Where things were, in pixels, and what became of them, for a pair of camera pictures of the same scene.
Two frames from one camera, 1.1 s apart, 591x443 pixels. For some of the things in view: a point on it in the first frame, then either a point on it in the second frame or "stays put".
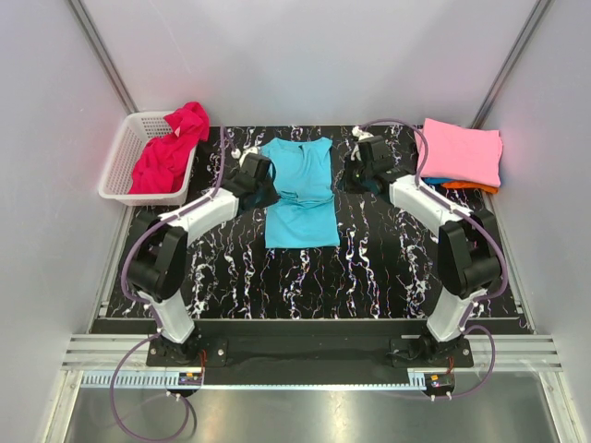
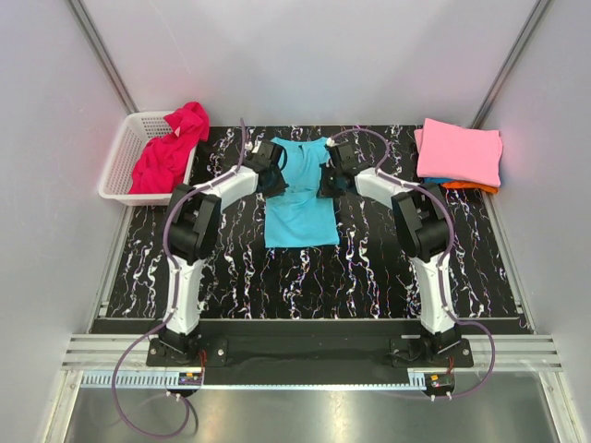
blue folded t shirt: x=437 y=181 stays put
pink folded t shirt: x=459 y=153 stays put
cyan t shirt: x=305 y=215 stays put
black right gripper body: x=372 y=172 to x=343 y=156
